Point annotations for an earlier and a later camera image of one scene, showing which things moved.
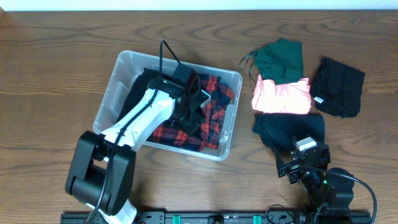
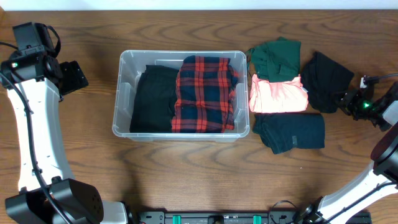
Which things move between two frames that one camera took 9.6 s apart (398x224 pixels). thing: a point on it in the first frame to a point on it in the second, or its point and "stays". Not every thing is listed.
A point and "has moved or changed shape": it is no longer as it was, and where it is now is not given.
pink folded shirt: (293, 98) stays
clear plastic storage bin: (129, 66) to (128, 63)
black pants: (140, 87) has moved or changed shape
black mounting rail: (233, 217) stays
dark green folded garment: (281, 61) stays
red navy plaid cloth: (173, 134) has moved or changed shape
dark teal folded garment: (281, 130) stays
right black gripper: (294, 168) to (346, 100)
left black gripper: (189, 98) to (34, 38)
